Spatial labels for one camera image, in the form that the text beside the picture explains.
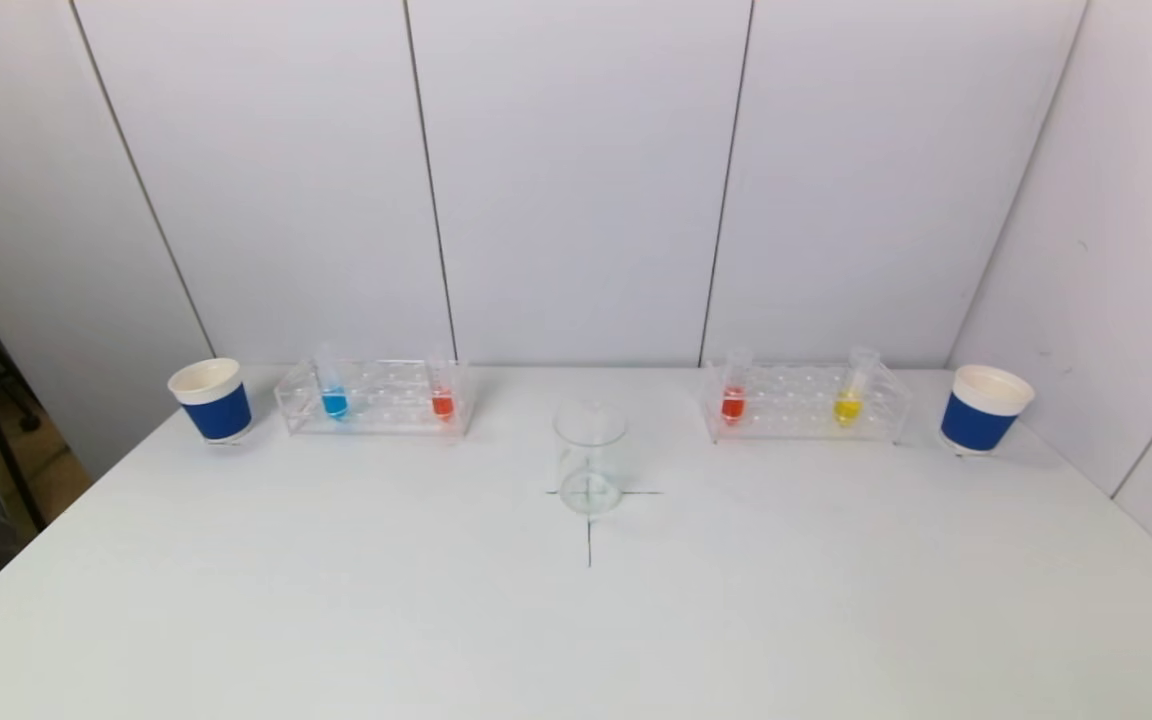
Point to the black tripod stand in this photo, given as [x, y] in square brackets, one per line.
[6, 460]

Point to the clear glass beaker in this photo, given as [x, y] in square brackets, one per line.
[590, 470]

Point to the clear acrylic test tube rack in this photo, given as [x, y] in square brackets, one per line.
[796, 412]
[386, 412]

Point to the test tube with blue pigment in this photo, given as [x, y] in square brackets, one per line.
[334, 403]

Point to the test tube with red pigment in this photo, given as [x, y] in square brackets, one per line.
[442, 404]
[732, 405]

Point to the test tube with yellow pigment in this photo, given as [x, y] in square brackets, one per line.
[847, 408]

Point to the white paper cup blue sleeve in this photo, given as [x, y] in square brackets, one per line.
[976, 422]
[216, 412]

